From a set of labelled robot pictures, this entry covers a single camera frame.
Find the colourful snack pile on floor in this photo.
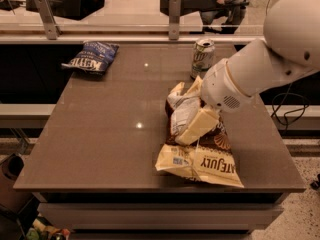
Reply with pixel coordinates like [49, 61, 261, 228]
[23, 217, 71, 240]

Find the brown Late July chip bag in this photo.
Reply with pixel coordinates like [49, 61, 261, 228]
[155, 78, 243, 187]

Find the metal glass bracket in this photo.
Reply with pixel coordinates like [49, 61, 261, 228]
[168, 0, 181, 40]
[33, 0, 61, 40]

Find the person seated in background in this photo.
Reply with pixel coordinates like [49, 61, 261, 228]
[183, 0, 246, 34]

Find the green white soda can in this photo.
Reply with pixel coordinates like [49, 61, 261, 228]
[190, 38, 215, 79]

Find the dark bin at left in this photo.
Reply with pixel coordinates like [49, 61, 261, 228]
[0, 154, 32, 213]

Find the left metal glass bracket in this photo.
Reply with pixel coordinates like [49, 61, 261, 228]
[33, 0, 61, 40]

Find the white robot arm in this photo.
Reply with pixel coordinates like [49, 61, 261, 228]
[175, 0, 320, 146]

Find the middle metal glass bracket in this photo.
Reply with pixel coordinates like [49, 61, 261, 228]
[168, 0, 181, 40]

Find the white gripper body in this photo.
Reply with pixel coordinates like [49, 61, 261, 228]
[200, 59, 251, 113]

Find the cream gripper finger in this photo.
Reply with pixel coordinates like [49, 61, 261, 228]
[185, 76, 203, 96]
[175, 105, 220, 146]

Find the blue Kettle chip bag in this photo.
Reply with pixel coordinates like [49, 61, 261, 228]
[61, 41, 119, 75]

